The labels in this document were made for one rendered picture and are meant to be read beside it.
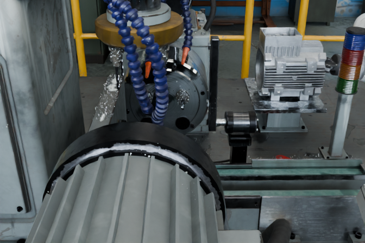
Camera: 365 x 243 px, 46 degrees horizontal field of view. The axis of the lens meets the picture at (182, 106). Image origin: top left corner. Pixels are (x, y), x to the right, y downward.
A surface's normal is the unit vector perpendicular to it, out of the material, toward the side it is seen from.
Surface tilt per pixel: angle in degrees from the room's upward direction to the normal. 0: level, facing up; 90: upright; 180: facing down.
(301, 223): 90
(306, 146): 0
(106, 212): 5
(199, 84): 90
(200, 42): 90
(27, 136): 90
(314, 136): 0
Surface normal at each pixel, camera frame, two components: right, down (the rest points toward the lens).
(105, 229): -0.08, -0.89
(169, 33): 0.69, 0.33
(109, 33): -0.58, 0.37
